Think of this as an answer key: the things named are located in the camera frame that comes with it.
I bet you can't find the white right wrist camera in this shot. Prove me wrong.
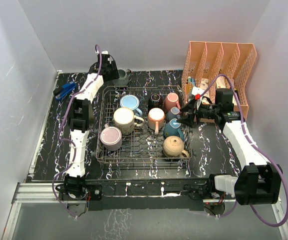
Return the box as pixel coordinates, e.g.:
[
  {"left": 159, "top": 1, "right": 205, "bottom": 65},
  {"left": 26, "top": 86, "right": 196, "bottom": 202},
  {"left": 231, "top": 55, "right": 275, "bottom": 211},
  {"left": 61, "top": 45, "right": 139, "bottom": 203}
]
[{"left": 188, "top": 86, "right": 204, "bottom": 104}]

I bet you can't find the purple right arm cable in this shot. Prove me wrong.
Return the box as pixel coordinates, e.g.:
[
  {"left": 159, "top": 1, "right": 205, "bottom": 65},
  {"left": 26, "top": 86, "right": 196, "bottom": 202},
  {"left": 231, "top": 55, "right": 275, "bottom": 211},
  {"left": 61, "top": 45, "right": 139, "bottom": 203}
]
[{"left": 200, "top": 73, "right": 288, "bottom": 228}]

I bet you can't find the tan brown mug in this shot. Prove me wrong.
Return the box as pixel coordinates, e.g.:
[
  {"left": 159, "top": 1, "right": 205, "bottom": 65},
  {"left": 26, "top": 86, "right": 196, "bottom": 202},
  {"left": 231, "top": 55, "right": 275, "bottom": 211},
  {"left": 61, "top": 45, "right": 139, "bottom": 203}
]
[{"left": 163, "top": 136, "right": 190, "bottom": 158}]

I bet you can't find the orange plastic file organizer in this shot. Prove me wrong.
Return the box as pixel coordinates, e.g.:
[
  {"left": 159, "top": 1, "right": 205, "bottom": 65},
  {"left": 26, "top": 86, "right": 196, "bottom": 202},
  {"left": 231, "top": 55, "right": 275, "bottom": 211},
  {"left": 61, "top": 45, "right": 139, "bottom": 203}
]
[{"left": 181, "top": 41, "right": 257, "bottom": 119}]

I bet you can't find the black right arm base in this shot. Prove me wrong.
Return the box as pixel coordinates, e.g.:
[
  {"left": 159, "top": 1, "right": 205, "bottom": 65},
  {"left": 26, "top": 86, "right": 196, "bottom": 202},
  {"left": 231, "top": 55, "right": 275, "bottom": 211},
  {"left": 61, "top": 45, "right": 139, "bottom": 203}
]
[{"left": 183, "top": 174, "right": 226, "bottom": 204}]

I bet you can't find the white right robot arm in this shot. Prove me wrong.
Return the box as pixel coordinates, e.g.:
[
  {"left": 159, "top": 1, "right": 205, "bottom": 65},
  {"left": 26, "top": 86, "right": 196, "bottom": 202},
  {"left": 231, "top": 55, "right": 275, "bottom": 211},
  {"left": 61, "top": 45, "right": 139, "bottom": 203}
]
[{"left": 179, "top": 87, "right": 281, "bottom": 205}]

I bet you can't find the light blue mug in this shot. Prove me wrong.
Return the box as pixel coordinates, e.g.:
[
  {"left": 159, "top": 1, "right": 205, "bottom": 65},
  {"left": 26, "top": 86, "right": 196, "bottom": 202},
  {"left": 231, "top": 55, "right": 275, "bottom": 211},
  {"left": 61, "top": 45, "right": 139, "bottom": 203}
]
[{"left": 120, "top": 94, "right": 143, "bottom": 117}]

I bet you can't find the blue stapler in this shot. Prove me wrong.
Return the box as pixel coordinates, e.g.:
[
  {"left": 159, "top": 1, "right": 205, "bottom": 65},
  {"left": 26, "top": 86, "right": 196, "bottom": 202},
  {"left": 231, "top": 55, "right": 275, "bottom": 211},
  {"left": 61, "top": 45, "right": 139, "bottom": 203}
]
[{"left": 53, "top": 81, "right": 77, "bottom": 101}]

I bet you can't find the cream scalloped mug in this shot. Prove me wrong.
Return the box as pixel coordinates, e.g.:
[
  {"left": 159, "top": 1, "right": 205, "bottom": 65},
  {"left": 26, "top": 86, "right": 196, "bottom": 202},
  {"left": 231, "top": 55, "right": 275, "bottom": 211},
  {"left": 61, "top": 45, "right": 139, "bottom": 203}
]
[{"left": 148, "top": 93, "right": 163, "bottom": 112}]

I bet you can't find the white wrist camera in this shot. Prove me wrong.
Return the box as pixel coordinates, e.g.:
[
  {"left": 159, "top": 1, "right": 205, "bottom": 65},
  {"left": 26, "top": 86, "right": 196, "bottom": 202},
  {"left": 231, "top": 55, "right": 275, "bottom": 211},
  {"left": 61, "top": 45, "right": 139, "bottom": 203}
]
[
  {"left": 95, "top": 50, "right": 109, "bottom": 55},
  {"left": 188, "top": 86, "right": 204, "bottom": 104}
]

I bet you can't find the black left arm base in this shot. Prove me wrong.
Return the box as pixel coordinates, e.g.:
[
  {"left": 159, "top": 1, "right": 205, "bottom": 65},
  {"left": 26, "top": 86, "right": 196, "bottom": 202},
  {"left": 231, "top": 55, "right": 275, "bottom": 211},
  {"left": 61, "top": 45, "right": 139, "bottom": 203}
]
[{"left": 55, "top": 175, "right": 103, "bottom": 202}]

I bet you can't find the teal floral mug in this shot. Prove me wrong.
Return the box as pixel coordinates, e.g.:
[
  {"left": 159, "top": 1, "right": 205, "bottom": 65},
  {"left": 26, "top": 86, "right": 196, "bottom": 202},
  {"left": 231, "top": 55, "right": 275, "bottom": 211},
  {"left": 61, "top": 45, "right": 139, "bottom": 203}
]
[{"left": 163, "top": 118, "right": 185, "bottom": 141}]

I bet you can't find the grey wire dish rack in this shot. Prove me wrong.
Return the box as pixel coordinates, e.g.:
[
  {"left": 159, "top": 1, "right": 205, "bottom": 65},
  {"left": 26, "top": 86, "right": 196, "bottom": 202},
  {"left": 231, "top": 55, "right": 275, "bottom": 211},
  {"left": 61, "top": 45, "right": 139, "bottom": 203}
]
[{"left": 96, "top": 85, "right": 190, "bottom": 164}]

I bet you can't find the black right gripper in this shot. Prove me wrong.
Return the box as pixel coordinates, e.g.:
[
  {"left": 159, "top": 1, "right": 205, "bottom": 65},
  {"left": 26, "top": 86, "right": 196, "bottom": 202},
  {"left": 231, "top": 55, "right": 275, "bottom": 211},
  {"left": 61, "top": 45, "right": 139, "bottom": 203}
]
[{"left": 176, "top": 99, "right": 219, "bottom": 128}]

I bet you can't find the lilac mug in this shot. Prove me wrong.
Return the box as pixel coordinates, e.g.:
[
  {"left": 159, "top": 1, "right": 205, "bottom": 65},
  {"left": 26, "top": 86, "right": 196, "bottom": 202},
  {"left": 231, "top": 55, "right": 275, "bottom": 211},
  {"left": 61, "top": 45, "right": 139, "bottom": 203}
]
[{"left": 100, "top": 124, "right": 122, "bottom": 151}]

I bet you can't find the white mug green inside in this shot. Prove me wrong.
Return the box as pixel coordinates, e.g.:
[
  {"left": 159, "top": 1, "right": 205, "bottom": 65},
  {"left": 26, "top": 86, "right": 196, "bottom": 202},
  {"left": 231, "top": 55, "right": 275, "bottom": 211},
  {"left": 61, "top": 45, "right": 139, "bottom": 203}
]
[{"left": 113, "top": 107, "right": 145, "bottom": 135}]

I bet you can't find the aluminium frame rail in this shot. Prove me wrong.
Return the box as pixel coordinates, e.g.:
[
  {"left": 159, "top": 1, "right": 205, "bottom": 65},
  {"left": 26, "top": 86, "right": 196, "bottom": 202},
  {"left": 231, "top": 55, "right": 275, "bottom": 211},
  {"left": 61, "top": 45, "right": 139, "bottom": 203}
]
[{"left": 1, "top": 180, "right": 288, "bottom": 240}]

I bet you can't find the small grey-blue heart mug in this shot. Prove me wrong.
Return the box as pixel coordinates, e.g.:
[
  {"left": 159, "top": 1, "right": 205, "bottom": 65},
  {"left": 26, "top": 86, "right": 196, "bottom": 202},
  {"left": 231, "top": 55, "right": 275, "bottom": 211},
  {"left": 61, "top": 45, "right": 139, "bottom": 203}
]
[{"left": 166, "top": 107, "right": 181, "bottom": 122}]

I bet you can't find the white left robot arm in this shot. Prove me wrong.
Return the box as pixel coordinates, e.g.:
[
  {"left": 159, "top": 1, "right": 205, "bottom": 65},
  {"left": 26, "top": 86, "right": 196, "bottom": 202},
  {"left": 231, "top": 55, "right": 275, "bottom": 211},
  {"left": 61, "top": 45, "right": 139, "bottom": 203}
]
[{"left": 66, "top": 50, "right": 119, "bottom": 178}]

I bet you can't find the dark grey-green mug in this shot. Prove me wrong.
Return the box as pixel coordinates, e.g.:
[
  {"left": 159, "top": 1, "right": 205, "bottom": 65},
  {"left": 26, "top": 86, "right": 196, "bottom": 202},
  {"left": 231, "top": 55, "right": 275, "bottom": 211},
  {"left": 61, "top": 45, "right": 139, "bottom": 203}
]
[{"left": 113, "top": 69, "right": 132, "bottom": 87}]

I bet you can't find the peach pink speckled mug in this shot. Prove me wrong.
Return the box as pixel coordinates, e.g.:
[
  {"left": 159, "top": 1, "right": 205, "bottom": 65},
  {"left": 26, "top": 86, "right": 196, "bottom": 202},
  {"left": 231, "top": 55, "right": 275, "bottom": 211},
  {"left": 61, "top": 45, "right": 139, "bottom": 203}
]
[{"left": 148, "top": 107, "right": 165, "bottom": 135}]

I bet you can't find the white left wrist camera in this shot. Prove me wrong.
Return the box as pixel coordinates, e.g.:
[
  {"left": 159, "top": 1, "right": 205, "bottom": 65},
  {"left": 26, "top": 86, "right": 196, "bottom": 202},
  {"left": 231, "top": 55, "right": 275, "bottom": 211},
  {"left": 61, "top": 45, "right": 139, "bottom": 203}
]
[{"left": 95, "top": 50, "right": 109, "bottom": 55}]

